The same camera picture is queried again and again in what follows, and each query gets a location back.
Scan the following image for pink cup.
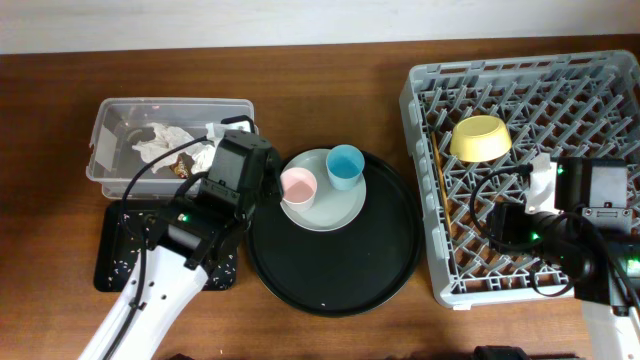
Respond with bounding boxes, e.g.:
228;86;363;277
280;167;318;212

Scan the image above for grey plate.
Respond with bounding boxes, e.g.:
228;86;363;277
281;148;367;232

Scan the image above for blue cup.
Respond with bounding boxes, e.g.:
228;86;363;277
326;144;365;191

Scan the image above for white tissue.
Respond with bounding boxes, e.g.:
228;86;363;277
132;123;216;173

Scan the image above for yellow bowl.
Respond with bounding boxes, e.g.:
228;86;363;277
449;115;512;163

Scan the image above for wooden chopstick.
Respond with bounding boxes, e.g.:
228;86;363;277
430;132;452;238

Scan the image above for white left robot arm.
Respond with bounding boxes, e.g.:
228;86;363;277
81;130;283;359

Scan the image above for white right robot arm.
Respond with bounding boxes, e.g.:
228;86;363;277
478;154;639;359

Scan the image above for clear plastic waste bin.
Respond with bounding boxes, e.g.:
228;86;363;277
86;97;255;200

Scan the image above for grey dishwasher rack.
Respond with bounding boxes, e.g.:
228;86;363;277
399;50;639;310

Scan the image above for brown snack wrapper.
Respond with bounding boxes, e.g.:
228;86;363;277
169;153;194;179

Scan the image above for black round tray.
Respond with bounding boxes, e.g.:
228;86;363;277
247;153;425;317

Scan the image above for black rectangular tray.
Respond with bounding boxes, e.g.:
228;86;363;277
94;198;241;293

